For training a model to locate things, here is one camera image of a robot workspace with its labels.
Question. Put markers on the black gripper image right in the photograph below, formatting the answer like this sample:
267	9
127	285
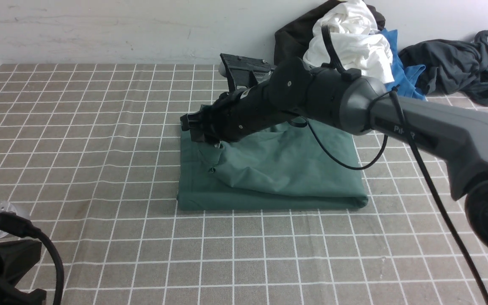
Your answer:
234	115

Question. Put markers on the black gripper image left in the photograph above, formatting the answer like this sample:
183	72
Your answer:
17	258

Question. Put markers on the green long sleeve shirt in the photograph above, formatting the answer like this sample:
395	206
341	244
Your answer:
279	168

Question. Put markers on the white crumpled shirt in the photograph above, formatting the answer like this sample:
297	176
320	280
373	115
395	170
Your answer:
356	39

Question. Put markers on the blue t-shirt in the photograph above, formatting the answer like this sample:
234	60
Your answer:
405	77

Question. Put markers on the black garment in pile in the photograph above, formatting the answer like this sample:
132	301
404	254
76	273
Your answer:
293	39

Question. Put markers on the grey checkered tablecloth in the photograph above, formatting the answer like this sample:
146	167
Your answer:
92	153

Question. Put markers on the dark grey crumpled garment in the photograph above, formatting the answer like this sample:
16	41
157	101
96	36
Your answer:
451	66

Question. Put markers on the wrist camera image right arm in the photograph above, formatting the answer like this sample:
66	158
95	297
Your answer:
244	72

